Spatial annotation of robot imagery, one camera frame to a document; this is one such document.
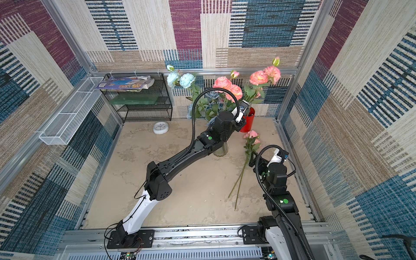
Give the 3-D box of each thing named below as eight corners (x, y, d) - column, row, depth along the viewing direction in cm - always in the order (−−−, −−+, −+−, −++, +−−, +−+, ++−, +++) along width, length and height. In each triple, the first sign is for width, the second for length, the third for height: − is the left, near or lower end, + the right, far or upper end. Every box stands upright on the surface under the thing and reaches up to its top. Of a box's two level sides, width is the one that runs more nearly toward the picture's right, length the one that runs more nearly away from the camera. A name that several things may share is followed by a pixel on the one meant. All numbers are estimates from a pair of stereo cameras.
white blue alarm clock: (153, 134, 115) (152, 131, 112) (156, 124, 120) (154, 121, 118) (167, 134, 115) (166, 130, 112) (169, 124, 120) (168, 121, 118)
